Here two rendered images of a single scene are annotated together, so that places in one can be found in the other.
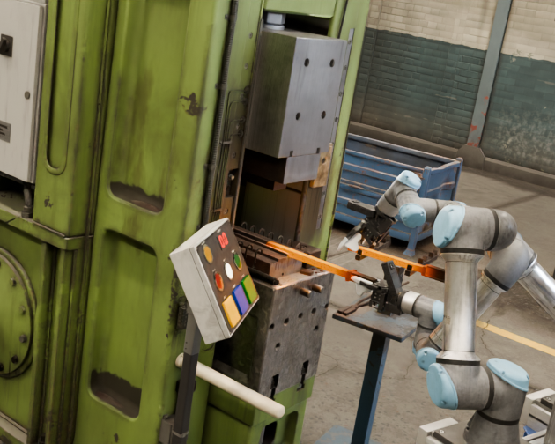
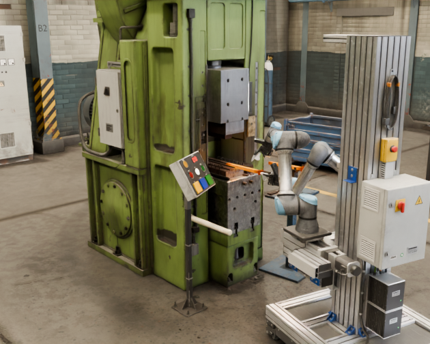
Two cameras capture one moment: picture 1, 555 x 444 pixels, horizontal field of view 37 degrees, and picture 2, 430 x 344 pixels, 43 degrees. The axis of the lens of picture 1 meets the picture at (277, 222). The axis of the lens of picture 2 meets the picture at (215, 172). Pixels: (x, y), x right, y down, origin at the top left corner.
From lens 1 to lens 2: 1.48 m
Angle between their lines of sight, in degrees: 12
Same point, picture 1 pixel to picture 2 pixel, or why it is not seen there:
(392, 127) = not seen: hidden behind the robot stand
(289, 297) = (236, 185)
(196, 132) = (182, 116)
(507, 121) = (424, 96)
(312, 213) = (250, 149)
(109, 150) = (151, 130)
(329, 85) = (243, 89)
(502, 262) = (312, 155)
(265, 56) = (210, 80)
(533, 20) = not seen: outside the picture
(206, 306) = (185, 185)
